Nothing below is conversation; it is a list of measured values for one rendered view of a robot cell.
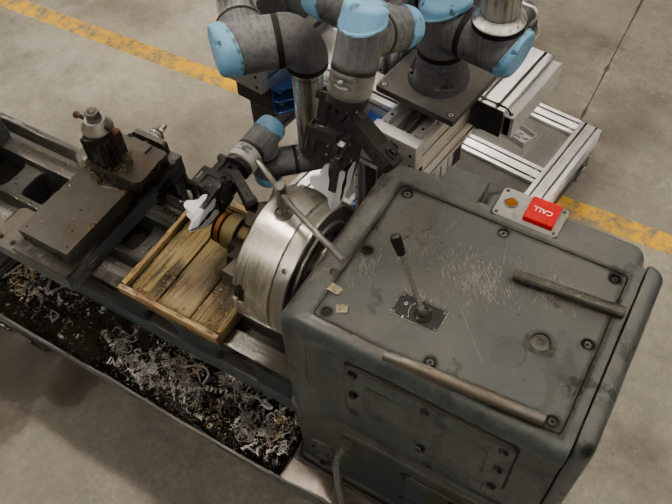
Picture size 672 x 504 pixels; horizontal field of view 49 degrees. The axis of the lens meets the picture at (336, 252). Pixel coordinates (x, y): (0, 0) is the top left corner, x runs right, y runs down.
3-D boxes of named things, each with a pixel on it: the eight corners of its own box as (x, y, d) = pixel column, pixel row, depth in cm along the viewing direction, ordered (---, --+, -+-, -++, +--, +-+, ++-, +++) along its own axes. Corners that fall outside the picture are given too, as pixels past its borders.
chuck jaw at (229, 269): (277, 254, 159) (245, 285, 150) (277, 271, 162) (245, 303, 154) (235, 234, 162) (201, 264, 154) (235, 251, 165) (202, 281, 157)
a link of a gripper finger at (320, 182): (310, 199, 135) (318, 153, 130) (338, 211, 133) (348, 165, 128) (301, 205, 133) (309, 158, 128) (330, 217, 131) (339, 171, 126)
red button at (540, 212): (561, 212, 145) (563, 206, 144) (550, 234, 142) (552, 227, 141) (532, 201, 147) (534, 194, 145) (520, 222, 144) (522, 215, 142)
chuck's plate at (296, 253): (359, 262, 180) (357, 175, 154) (289, 363, 164) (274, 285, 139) (346, 256, 181) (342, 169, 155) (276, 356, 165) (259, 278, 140)
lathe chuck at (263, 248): (346, 256, 181) (342, 169, 155) (276, 356, 165) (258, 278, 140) (315, 242, 184) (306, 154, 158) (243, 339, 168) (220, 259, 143)
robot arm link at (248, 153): (263, 169, 182) (259, 147, 175) (253, 181, 180) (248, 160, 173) (238, 157, 184) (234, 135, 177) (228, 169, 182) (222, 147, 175)
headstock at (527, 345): (619, 354, 169) (676, 253, 137) (542, 542, 145) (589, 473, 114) (388, 252, 188) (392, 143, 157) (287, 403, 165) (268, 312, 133)
